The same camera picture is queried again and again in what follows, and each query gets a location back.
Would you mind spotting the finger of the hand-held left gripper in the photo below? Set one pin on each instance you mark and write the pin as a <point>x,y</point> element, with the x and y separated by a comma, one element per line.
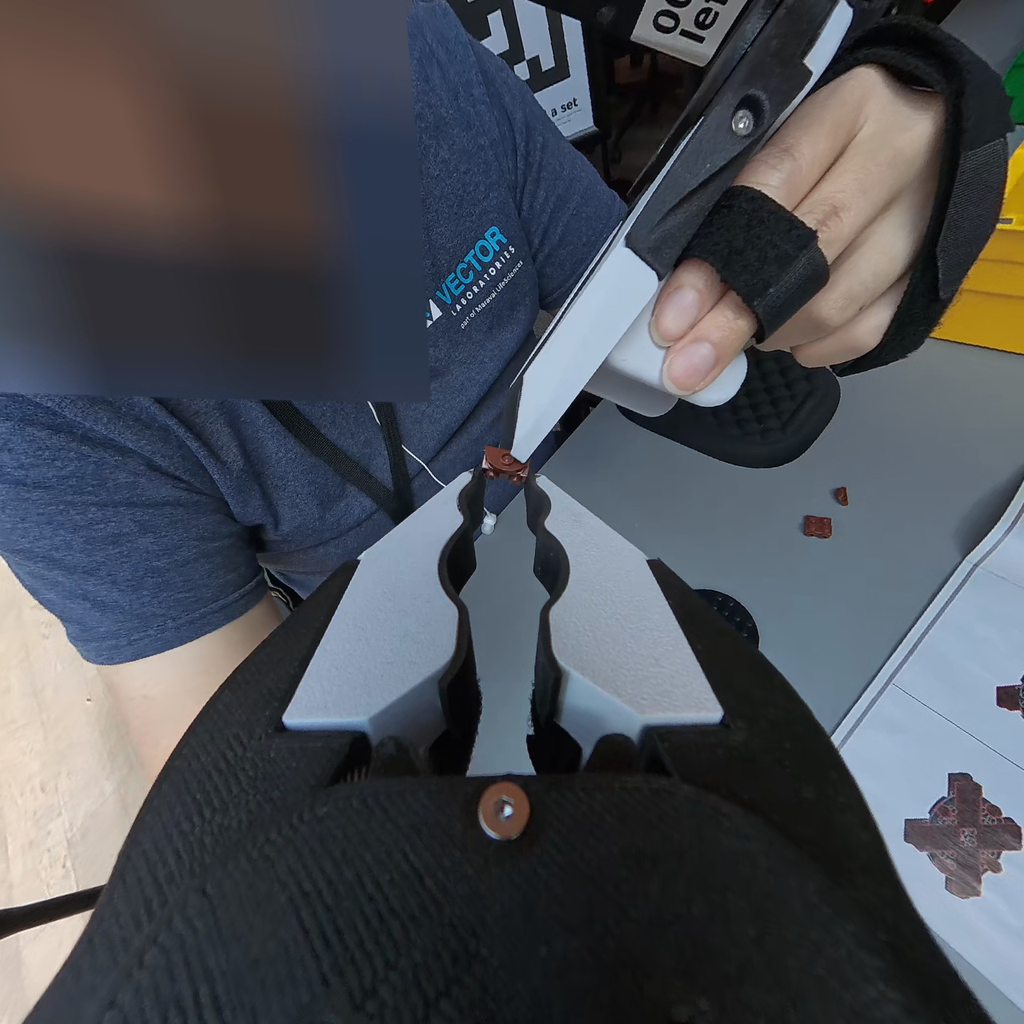
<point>592,336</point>

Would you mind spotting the white printed paper sheet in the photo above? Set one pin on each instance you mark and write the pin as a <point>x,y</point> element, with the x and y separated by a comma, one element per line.
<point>944,720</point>

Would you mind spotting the black wrist brace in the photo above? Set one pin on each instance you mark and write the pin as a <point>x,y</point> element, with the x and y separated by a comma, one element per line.
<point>972,200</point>

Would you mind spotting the grey desk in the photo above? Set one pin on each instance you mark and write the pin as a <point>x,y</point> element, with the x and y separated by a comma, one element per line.
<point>720,520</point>

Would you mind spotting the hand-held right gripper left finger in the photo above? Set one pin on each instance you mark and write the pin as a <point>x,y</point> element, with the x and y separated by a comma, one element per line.
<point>376,640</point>

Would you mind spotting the round black pad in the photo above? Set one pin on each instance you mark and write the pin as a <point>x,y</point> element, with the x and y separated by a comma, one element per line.
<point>732,616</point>

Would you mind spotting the person's left hand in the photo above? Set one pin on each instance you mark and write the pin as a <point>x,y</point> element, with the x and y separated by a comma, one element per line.
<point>872,200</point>

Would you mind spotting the brown toy brick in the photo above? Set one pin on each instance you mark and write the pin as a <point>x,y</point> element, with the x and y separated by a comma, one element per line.
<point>505,464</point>

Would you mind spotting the yellow plastic bin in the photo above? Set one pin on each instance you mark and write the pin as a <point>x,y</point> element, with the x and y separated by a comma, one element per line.
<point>988,280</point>

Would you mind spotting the white sign with black marker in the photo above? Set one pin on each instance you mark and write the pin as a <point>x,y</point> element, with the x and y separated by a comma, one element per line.
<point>544,56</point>

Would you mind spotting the person's right forearm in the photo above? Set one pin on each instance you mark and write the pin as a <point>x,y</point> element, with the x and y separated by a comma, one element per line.
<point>192,704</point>

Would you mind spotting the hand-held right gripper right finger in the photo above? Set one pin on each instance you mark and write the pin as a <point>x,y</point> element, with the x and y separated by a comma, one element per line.
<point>632,640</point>

